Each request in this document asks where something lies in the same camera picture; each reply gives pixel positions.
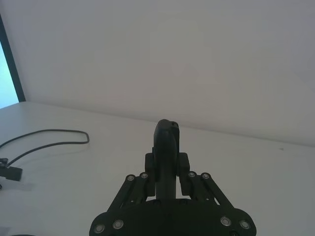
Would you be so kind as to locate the black-framed bright window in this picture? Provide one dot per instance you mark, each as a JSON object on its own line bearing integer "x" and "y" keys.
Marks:
{"x": 14, "y": 73}

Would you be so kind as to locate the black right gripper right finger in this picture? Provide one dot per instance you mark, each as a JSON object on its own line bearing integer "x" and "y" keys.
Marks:
{"x": 184, "y": 163}

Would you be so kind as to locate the white table cloth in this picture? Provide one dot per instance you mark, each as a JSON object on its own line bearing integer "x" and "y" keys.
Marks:
{"x": 246, "y": 177}

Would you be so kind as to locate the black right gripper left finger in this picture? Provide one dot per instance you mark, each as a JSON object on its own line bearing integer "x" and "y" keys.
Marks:
{"x": 163, "y": 157}

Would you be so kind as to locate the small black plug box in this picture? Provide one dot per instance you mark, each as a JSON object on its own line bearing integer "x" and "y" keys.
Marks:
{"x": 13, "y": 173}

